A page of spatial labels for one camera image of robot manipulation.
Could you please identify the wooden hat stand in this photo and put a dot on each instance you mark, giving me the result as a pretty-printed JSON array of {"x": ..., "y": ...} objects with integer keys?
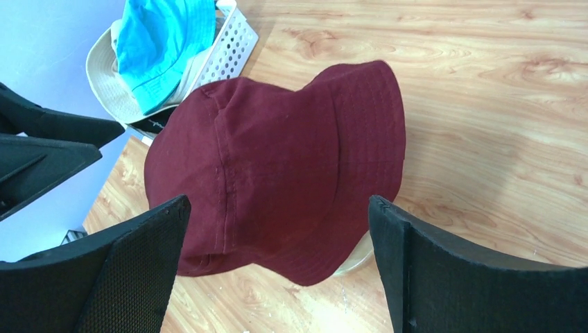
[{"x": 362, "y": 252}]

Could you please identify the aluminium frame rail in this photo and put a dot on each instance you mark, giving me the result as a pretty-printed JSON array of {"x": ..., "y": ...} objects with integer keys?
[{"x": 73, "y": 235}]

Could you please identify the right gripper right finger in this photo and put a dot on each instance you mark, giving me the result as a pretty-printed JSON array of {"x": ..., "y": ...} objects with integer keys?
[{"x": 436, "y": 281}]

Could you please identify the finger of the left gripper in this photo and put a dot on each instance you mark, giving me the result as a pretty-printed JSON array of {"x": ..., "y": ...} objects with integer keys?
[
  {"x": 31, "y": 166},
  {"x": 19, "y": 115}
]

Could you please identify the teal bucket hat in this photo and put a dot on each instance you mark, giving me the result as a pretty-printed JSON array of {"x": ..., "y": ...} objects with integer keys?
[{"x": 155, "y": 42}]

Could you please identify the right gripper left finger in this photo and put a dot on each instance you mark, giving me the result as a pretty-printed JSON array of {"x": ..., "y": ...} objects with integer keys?
[{"x": 119, "y": 279}]

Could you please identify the beige bucket hat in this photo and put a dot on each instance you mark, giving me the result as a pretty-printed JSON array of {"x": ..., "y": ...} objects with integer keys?
[{"x": 111, "y": 91}]

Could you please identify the maroon bucket hat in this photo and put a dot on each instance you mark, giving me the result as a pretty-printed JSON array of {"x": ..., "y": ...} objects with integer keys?
[{"x": 280, "y": 178}]

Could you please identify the white perforated plastic basket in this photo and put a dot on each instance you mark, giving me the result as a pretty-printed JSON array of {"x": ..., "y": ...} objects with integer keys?
[{"x": 225, "y": 59}]

